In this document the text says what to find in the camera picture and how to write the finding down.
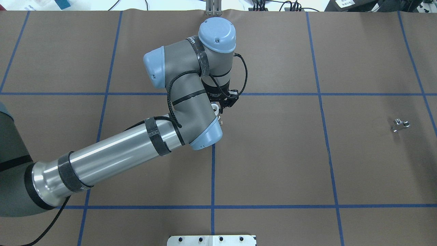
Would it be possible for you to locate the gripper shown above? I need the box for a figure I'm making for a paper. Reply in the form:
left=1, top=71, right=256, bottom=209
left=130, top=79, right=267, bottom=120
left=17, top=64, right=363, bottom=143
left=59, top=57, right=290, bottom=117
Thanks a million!
left=201, top=77, right=231, bottom=103

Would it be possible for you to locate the white PPR pipe fitting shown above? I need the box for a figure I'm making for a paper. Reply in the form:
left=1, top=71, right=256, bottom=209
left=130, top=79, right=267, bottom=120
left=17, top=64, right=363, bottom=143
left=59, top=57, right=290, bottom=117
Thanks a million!
left=211, top=103, right=223, bottom=125

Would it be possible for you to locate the chrome angle valve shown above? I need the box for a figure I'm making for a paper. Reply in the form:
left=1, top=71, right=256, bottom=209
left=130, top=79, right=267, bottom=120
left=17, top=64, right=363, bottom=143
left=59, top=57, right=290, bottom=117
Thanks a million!
left=391, top=119, right=410, bottom=133

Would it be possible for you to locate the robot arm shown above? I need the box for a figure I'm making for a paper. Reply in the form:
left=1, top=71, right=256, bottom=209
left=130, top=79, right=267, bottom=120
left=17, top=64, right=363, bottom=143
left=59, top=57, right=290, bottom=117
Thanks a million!
left=0, top=17, right=241, bottom=217

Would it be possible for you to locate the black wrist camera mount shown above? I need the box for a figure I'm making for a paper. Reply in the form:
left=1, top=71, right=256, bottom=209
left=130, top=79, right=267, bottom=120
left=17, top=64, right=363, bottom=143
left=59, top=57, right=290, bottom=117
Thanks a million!
left=219, top=90, right=239, bottom=114

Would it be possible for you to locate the aluminium frame post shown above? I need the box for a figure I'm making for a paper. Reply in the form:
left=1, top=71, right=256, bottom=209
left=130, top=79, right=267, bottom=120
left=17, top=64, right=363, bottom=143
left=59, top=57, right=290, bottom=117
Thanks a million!
left=204, top=0, right=223, bottom=17

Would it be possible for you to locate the white camera stand pillar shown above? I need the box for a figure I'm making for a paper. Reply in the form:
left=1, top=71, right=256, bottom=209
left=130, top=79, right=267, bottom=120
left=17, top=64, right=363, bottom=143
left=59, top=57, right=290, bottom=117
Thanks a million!
left=166, top=235, right=257, bottom=246

